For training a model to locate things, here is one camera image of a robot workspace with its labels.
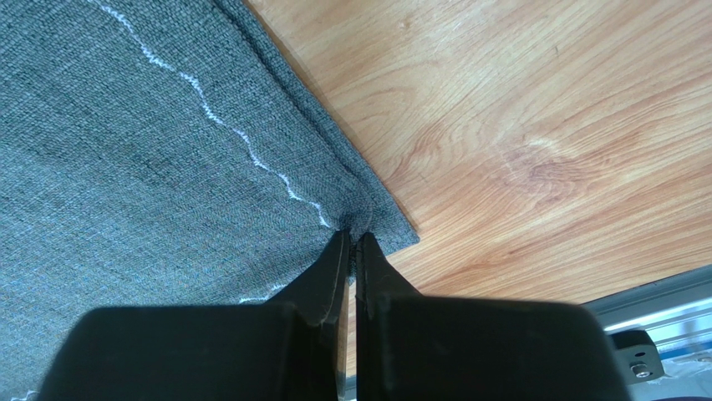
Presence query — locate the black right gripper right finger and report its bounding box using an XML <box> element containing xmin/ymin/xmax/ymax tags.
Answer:
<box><xmin>355</xmin><ymin>233</ymin><xmax>629</xmax><ymax>400</ymax></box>

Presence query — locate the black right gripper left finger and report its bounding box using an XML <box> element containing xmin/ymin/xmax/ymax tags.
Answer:
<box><xmin>38</xmin><ymin>231</ymin><xmax>351</xmax><ymax>400</ymax></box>

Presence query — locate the grey cloth napkin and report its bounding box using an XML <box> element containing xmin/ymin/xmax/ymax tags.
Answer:
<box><xmin>1</xmin><ymin>1</ymin><xmax>419</xmax><ymax>400</ymax></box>

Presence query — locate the aluminium frame rail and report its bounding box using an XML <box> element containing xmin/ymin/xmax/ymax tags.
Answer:
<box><xmin>584</xmin><ymin>266</ymin><xmax>711</xmax><ymax>400</ymax></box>

